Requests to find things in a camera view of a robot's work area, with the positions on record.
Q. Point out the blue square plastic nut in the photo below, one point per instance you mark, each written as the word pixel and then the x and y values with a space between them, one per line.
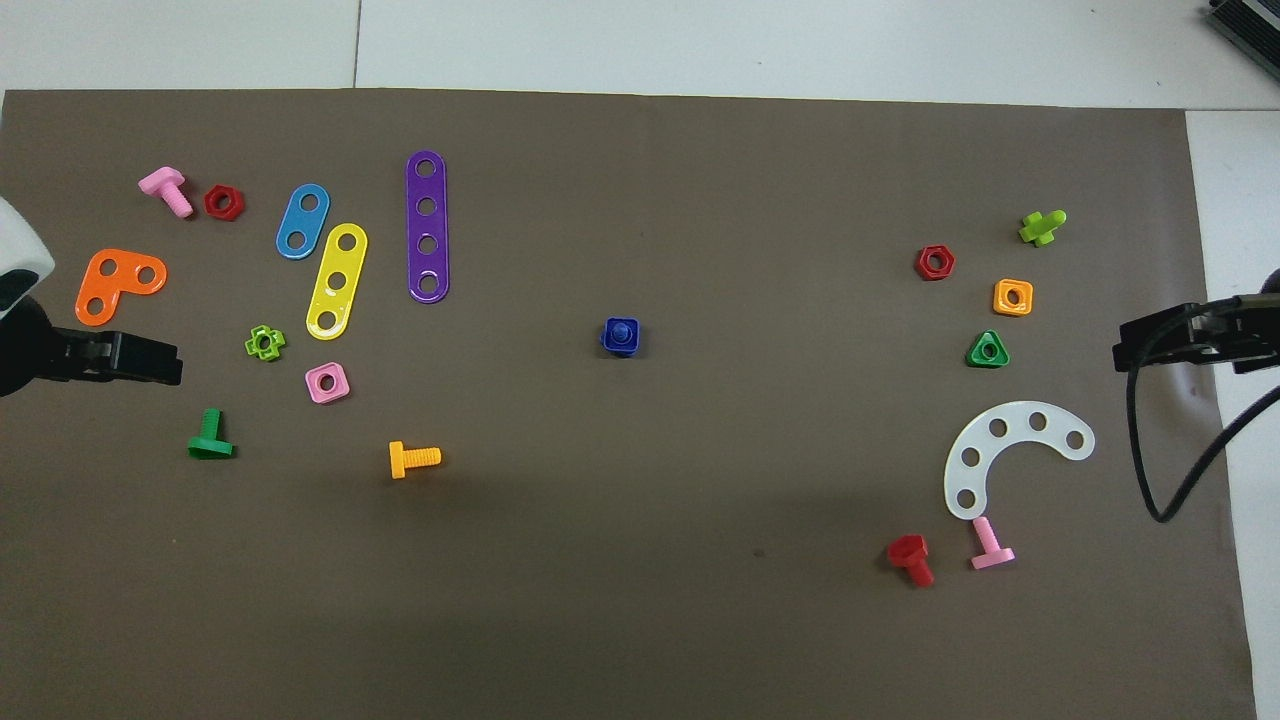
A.
pixel 607 346

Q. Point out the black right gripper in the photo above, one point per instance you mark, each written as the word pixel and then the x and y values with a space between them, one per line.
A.
pixel 1255 340

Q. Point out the black ribbed device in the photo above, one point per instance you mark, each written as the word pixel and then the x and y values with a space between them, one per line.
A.
pixel 1250 25

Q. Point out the blue triangle-head plastic screw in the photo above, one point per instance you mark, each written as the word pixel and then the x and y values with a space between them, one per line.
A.
pixel 621 330

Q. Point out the green triangular plastic nut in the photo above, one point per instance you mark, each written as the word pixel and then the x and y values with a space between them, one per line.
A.
pixel 975 358

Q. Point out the lime green cross-head screw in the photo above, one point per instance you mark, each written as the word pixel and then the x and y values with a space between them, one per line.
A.
pixel 1040 230

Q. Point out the pink plastic screw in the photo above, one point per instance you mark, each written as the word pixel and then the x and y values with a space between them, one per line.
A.
pixel 160 182
pixel 992 558

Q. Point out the red hex-head plastic screw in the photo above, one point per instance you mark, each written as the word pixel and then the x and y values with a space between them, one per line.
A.
pixel 908 550

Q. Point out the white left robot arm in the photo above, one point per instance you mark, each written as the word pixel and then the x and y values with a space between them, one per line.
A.
pixel 20 250

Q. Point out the green cross-shaped nut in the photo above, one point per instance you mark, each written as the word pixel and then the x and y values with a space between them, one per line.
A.
pixel 250 345

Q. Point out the brown table mat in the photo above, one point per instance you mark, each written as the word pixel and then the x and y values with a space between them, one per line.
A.
pixel 640 600

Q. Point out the purple four-hole plate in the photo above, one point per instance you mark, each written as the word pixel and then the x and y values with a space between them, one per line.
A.
pixel 427 187

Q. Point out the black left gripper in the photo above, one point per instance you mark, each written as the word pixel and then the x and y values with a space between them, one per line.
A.
pixel 80 355

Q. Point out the yellow three-hole plate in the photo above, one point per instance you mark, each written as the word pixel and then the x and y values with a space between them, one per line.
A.
pixel 343 260

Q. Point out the orange square plastic nut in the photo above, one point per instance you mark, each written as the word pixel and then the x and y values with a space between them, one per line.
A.
pixel 999 308

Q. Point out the white curved five-hole plate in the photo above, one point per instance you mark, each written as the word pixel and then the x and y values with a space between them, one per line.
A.
pixel 1018 425

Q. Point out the dark green plastic screw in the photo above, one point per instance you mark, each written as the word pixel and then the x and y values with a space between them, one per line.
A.
pixel 210 447

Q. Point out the orange L-shaped plate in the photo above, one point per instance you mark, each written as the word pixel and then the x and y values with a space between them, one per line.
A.
pixel 127 271

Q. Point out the pink square plastic nut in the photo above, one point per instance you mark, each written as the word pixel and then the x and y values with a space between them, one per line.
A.
pixel 313 392

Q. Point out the blue two-hole plate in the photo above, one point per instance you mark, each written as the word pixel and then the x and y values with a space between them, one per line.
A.
pixel 303 222

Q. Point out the red hexagonal plastic nut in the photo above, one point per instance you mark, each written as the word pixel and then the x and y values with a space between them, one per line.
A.
pixel 922 263
pixel 210 203

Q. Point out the yellow-orange plastic screw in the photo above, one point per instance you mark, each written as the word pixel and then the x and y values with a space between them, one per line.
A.
pixel 398 460

